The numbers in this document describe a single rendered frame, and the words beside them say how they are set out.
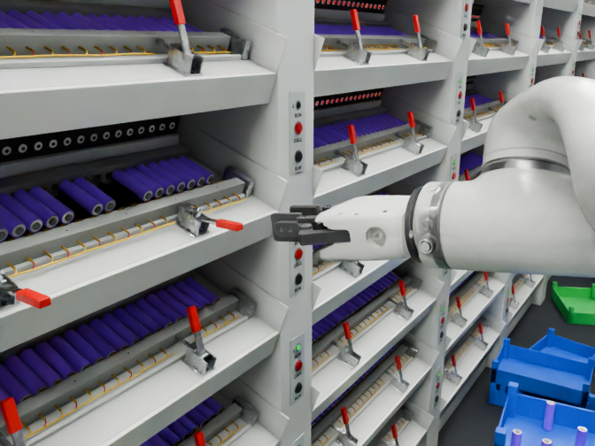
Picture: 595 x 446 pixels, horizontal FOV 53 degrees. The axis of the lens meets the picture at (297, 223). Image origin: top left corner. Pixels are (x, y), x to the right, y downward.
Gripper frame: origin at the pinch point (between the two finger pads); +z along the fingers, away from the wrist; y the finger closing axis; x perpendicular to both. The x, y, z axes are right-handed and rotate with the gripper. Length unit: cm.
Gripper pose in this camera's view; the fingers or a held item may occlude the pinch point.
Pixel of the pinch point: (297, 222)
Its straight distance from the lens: 68.0
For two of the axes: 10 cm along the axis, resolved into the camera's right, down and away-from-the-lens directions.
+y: 5.6, -2.5, 7.9
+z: -8.1, -0.1, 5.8
